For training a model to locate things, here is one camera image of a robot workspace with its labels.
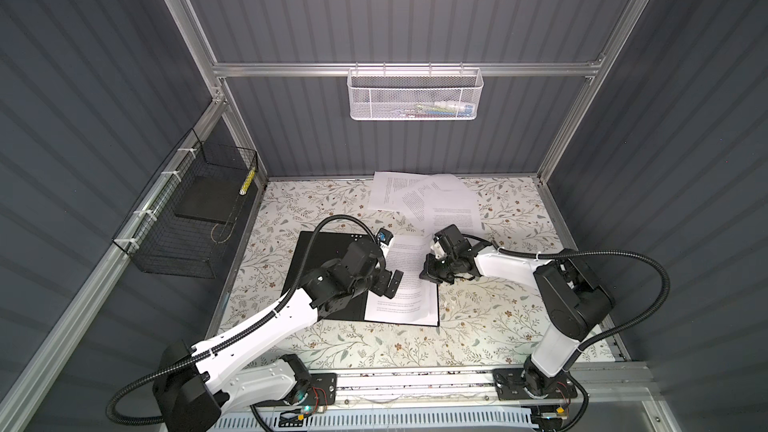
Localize printed sheet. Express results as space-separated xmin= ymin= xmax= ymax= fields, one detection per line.
xmin=364 ymin=235 xmax=439 ymax=327
xmin=368 ymin=171 xmax=427 ymax=213

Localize grey folder with black inside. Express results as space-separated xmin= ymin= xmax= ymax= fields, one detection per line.
xmin=283 ymin=231 xmax=440 ymax=327

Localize printed sheet near left arm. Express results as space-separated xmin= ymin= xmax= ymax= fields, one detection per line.
xmin=395 ymin=174 xmax=483 ymax=236

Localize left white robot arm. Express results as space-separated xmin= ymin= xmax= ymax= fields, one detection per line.
xmin=152 ymin=231 xmax=403 ymax=431

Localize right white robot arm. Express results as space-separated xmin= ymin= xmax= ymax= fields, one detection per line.
xmin=420 ymin=225 xmax=615 ymax=398

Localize floral table mat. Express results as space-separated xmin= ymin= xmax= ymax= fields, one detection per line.
xmin=214 ymin=177 xmax=562 ymax=369

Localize yellow marker in black basket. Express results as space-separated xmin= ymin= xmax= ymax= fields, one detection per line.
xmin=239 ymin=167 xmax=257 ymax=196

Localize black pad in basket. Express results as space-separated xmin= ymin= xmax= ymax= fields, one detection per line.
xmin=174 ymin=176 xmax=241 ymax=225

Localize pens in white basket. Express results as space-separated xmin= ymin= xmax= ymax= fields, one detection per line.
xmin=393 ymin=101 xmax=476 ymax=119

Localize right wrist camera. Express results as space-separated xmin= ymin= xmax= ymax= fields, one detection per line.
xmin=431 ymin=235 xmax=451 ymax=261

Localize black wire basket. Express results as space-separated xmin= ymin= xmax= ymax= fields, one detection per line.
xmin=113 ymin=130 xmax=259 ymax=279

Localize white wire basket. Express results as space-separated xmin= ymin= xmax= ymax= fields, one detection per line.
xmin=346 ymin=66 xmax=484 ymax=121

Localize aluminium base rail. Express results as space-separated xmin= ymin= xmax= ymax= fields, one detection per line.
xmin=199 ymin=359 xmax=660 ymax=414

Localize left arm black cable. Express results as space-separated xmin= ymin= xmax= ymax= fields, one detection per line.
xmin=105 ymin=214 xmax=388 ymax=432

